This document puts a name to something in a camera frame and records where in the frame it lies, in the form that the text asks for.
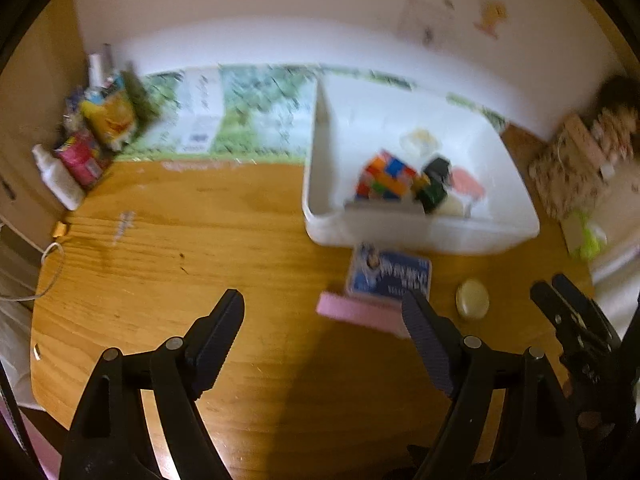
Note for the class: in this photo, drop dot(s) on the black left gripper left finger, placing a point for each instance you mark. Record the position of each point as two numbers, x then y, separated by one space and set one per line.
109 437

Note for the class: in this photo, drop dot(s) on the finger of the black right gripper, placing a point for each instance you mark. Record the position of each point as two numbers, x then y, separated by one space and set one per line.
587 311
565 321

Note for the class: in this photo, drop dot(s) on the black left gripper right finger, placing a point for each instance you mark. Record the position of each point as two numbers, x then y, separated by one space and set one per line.
536 438

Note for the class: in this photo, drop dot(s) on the green black small box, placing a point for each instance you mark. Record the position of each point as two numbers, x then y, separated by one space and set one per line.
429 188

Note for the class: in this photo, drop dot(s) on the pink cylindrical case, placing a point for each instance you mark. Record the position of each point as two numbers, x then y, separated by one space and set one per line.
385 319

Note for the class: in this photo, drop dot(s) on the blue floss pick box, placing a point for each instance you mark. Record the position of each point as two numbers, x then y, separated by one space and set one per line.
385 275

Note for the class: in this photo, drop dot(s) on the colourful rubiks cube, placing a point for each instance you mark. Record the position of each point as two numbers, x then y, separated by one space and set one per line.
385 177

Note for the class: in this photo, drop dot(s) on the white compact camera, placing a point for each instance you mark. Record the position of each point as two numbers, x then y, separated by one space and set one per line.
391 206

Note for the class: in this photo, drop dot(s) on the green tissue pack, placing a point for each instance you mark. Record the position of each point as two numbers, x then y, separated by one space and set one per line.
584 239

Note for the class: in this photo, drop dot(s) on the patterned canvas bag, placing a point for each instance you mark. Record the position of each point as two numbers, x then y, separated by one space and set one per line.
565 180

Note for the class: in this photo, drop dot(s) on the brown haired doll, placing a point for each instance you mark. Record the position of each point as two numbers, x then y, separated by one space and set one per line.
616 127

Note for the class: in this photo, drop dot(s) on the white plastic storage bin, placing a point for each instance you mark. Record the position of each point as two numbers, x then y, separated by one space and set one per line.
481 167

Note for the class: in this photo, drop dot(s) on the white spray bottle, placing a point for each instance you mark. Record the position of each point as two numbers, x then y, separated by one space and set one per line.
58 179

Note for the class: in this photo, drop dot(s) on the red printed can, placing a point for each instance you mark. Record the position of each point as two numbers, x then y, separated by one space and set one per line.
83 157

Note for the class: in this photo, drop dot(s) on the orange juice carton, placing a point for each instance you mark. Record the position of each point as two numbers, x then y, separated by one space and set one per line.
110 113

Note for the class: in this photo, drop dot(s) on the green fruit printed box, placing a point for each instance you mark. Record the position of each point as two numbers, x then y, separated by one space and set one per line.
275 113

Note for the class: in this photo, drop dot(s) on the yellow duck wall hook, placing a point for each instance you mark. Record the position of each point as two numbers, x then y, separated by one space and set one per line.
492 14

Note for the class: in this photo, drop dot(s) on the pink square wall sticker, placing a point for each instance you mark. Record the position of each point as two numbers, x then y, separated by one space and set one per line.
425 25

